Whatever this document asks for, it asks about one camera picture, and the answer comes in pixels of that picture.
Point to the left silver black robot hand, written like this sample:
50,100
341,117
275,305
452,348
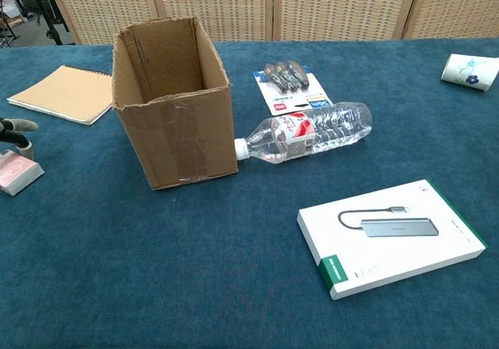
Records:
15,131

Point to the pink and white box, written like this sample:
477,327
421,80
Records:
17,173

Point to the brown spiral notebook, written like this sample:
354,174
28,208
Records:
64,94

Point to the open cardboard box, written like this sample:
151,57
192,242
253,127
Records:
175,107

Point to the packaged binder clips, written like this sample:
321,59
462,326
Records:
290,88

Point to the clear plastic water bottle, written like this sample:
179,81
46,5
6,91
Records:
308,132

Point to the white boxed usb hub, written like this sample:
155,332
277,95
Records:
390,240

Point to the black tripod stand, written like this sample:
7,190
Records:
43,6

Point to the blue table mat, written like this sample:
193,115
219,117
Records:
249,247

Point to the woven bamboo folding screen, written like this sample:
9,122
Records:
273,6

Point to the white floral paper cup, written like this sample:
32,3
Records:
469,72

